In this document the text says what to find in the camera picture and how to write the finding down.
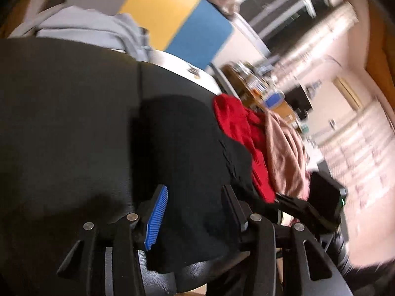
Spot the wooden desk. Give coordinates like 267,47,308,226
222,63,278,111

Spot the black monitor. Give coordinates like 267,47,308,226
285,85,314,113

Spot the wooden board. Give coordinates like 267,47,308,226
275,100,295,124

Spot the pink knit sweater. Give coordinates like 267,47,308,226
264,111,311,201

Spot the grey yellow blue chair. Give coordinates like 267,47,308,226
66,0,233,70

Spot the beige air conditioner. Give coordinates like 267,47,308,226
335,77,361,110

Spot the red knit sweater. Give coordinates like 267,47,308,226
213,94,277,204

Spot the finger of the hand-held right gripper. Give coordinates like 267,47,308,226
275,192,312,219

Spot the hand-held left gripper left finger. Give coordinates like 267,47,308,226
56,184,169,296

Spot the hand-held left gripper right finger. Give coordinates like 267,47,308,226
221,184,334,296

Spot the black knit sweater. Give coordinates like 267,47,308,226
133,94,280,275

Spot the barred window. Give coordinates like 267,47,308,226
236,0,332,42

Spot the light grey garment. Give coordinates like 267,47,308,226
9,5,153,64

